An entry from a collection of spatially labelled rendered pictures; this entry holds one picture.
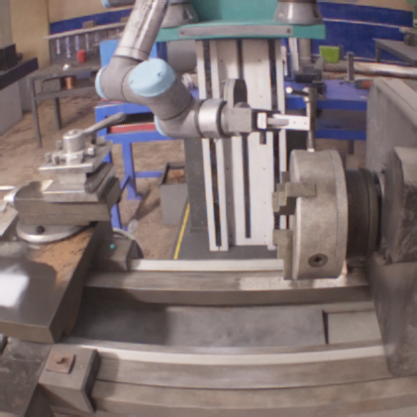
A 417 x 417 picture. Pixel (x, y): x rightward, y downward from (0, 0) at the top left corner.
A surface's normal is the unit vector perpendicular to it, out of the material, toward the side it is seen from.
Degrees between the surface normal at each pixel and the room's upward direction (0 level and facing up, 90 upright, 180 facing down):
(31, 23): 90
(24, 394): 0
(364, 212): 61
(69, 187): 0
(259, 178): 90
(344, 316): 0
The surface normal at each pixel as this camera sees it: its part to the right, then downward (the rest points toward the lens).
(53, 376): -0.05, -0.87
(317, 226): -0.09, 0.15
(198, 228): -0.07, 0.50
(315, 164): -0.07, -0.70
